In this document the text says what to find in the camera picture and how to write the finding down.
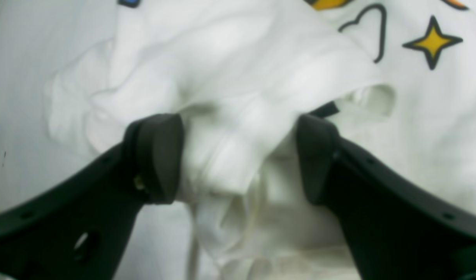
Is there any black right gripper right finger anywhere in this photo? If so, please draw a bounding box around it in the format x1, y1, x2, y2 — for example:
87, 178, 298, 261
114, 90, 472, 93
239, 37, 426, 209
296, 114, 476, 280

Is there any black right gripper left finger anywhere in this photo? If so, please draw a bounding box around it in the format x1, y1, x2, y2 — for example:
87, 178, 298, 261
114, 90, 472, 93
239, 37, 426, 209
0, 114, 184, 280

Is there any white printed T-shirt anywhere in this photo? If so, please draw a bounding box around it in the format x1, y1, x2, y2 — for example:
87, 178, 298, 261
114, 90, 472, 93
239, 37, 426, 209
44, 0, 476, 280

